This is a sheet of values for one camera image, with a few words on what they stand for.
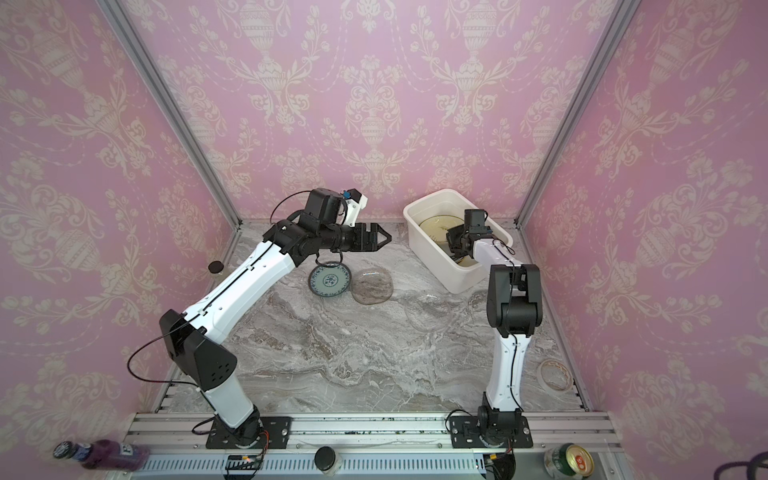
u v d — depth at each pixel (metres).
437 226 1.09
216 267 0.95
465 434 0.73
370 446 0.73
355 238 0.67
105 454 0.65
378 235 0.67
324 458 0.63
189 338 0.43
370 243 0.66
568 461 0.62
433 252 0.92
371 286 1.03
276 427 0.75
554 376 0.83
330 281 1.03
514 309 0.56
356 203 0.69
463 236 0.92
